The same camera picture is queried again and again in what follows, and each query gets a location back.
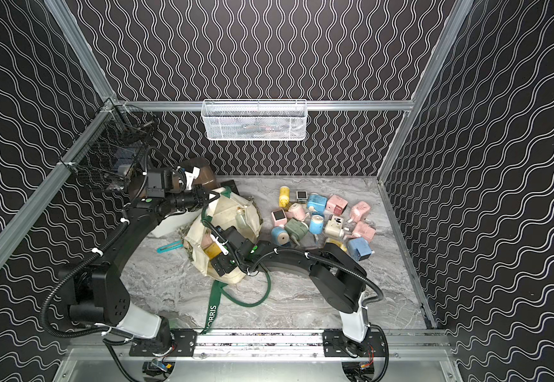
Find gold square pencil sharpener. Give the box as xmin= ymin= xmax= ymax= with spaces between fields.
xmin=296 ymin=190 xmax=308 ymax=204

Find light blue box sharpener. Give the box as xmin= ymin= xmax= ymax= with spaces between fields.
xmin=346 ymin=237 xmax=374 ymax=262

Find cream tote bag green handles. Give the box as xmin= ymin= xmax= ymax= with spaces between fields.
xmin=200 ymin=206 xmax=272 ymax=334

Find green grey sharpener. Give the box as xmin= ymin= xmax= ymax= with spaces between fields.
xmin=284 ymin=218 xmax=309 ymax=242

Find blue round dial sharpener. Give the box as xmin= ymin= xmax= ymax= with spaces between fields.
xmin=270 ymin=226 xmax=291 ymax=246

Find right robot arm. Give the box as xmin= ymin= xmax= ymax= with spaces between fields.
xmin=206 ymin=223 xmax=385 ymax=343

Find blue pencil sharpener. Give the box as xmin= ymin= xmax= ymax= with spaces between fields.
xmin=306 ymin=194 xmax=328 ymax=215

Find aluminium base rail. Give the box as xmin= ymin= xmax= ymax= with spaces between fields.
xmin=61 ymin=326 xmax=459 ymax=361

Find teal utility knife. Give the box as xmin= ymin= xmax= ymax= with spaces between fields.
xmin=157 ymin=240 xmax=184 ymax=253

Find cream panda pencil sharpener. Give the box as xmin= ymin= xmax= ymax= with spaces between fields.
xmin=324 ymin=216 xmax=346 ymax=240

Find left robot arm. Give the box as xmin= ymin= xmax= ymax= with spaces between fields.
xmin=40 ymin=147 xmax=217 ymax=353

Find white wire basket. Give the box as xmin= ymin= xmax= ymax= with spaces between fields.
xmin=200 ymin=99 xmax=309 ymax=141

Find pink sharpener black face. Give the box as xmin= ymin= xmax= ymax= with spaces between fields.
xmin=271 ymin=209 xmax=288 ymax=228

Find white brown storage box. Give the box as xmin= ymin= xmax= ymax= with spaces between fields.
xmin=144 ymin=157 xmax=219 ymax=238

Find pink rounded pencil sharpener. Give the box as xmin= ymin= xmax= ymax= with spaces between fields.
xmin=348 ymin=201 xmax=371 ymax=223

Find light blue round sharpener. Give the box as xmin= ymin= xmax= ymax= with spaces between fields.
xmin=309 ymin=215 xmax=325 ymax=235

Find black wire basket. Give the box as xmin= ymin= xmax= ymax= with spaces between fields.
xmin=65 ymin=104 xmax=159 ymax=194

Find pink box pencil sharpener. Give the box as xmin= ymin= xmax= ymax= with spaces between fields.
xmin=325 ymin=194 xmax=349 ymax=216

